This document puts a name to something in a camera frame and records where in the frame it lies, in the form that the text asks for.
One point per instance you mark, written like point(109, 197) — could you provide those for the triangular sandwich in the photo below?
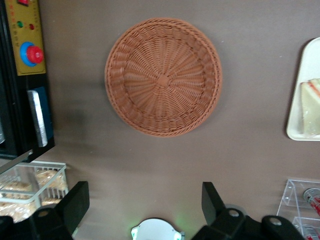
point(311, 107)

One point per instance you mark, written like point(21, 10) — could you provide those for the red emergency stop button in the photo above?
point(33, 54)

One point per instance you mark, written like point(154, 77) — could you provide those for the black control box yellow panel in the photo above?
point(22, 112)

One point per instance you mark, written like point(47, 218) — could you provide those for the clear acrylic bottle rack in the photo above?
point(287, 197)

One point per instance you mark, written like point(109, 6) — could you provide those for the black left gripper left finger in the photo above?
point(75, 205)

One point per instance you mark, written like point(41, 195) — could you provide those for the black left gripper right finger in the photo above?
point(212, 207)

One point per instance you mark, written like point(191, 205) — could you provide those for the clear bag of rice crackers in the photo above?
point(15, 187)
point(17, 211)
point(51, 182)

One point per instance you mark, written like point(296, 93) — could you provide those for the round brown wicker basket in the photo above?
point(163, 80)

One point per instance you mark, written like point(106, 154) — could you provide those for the silver metal bar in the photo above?
point(38, 120)

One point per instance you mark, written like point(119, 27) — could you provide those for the red Coca-Cola bottle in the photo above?
point(312, 197)

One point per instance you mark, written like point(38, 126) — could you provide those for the beige plastic tray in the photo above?
point(295, 125)

